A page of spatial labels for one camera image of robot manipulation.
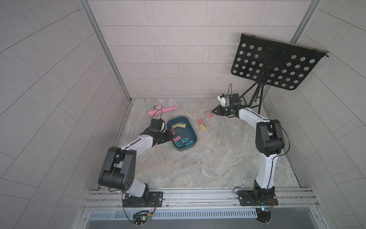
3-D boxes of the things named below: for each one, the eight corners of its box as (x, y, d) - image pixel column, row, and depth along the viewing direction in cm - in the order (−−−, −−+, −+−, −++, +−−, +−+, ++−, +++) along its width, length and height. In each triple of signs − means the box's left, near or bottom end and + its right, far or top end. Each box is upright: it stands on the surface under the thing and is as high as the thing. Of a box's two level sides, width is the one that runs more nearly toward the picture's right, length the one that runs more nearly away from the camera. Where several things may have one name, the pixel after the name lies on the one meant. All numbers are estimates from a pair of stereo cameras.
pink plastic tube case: (149, 116, 107) (148, 114, 104) (148, 113, 108) (147, 111, 106) (177, 109, 111) (177, 106, 109) (176, 106, 113) (176, 103, 111)
